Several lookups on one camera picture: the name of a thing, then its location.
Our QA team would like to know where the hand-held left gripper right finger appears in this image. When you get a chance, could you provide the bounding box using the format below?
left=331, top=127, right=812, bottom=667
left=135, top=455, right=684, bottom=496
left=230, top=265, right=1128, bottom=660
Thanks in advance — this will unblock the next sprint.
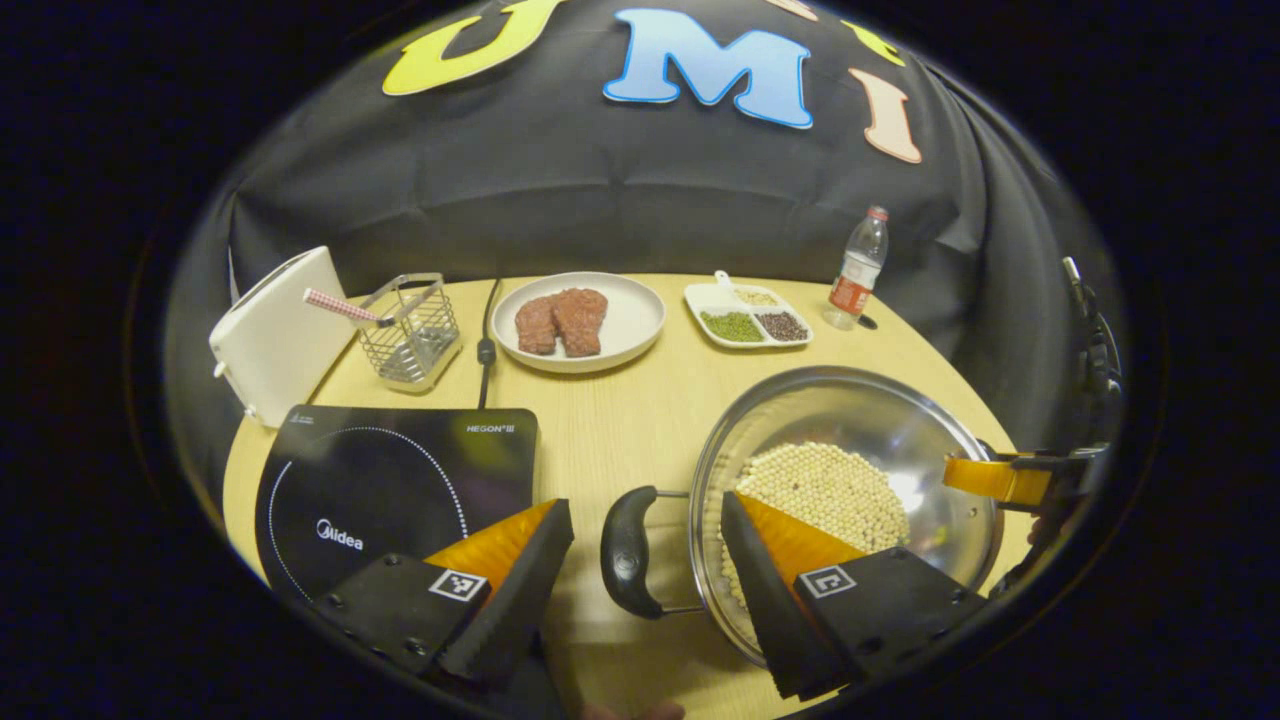
left=720, top=491, right=991, bottom=701

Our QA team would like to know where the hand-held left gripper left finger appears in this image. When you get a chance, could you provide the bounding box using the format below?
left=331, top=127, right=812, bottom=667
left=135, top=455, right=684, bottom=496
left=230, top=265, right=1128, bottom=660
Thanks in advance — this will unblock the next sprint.
left=310, top=498, right=577, bottom=693

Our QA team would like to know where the stainless steel pot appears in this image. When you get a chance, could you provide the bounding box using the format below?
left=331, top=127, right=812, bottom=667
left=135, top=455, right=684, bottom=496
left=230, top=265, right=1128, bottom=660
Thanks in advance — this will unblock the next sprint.
left=600, top=365, right=1004, bottom=669

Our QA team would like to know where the black induction cooktop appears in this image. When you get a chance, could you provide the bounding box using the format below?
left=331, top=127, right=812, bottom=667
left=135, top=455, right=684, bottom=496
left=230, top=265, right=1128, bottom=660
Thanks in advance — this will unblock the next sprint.
left=255, top=405, right=541, bottom=606

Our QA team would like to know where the heap of yellow soybeans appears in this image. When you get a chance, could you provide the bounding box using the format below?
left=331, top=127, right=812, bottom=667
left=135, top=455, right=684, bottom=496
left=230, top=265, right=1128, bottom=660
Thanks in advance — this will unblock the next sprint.
left=720, top=442, right=911, bottom=611

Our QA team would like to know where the clear plastic water bottle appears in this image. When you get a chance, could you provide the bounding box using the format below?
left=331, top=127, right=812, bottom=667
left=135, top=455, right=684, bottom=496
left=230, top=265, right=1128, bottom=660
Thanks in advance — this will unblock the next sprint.
left=823, top=206, right=890, bottom=332

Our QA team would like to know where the small raw meat piece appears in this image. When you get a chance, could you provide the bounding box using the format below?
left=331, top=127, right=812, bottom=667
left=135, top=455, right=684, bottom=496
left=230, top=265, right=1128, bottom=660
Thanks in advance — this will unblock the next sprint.
left=515, top=295, right=561, bottom=356

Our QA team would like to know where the large raw meat piece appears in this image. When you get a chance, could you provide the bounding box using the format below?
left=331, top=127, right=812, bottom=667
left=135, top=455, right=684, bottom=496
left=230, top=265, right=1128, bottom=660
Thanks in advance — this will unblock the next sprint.
left=550, top=288, right=609, bottom=359

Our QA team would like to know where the white round plate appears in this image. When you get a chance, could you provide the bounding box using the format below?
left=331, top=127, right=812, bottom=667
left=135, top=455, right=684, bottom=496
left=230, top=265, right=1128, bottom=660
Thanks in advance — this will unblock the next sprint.
left=491, top=271, right=667, bottom=375

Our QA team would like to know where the white divided bean dish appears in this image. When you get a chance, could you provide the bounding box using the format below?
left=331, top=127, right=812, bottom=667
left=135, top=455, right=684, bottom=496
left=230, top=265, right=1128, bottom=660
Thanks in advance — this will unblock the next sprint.
left=684, top=270, right=814, bottom=350

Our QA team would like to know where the white toaster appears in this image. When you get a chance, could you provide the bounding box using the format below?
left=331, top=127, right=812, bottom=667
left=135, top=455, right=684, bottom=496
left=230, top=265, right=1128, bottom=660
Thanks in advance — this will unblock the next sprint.
left=208, top=246, right=359, bottom=429

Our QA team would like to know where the black backdrop cloth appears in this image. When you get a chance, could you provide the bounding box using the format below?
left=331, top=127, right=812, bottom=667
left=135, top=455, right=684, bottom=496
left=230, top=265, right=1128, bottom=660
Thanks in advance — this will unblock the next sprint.
left=165, top=0, right=1126, bottom=481

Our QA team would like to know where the black power cable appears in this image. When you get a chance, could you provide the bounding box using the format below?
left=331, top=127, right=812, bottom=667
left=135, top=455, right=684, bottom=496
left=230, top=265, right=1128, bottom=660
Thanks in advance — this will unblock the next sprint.
left=476, top=278, right=503, bottom=411

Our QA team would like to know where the wire mesh basket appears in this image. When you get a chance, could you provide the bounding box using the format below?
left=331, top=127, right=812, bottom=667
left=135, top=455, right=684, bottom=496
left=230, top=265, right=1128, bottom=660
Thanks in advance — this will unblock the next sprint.
left=357, top=273, right=464, bottom=393

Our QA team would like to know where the red checked handle utensil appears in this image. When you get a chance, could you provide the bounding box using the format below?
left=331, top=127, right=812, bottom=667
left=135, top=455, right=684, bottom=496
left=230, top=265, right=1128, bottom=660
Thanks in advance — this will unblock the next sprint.
left=303, top=288, right=396, bottom=329

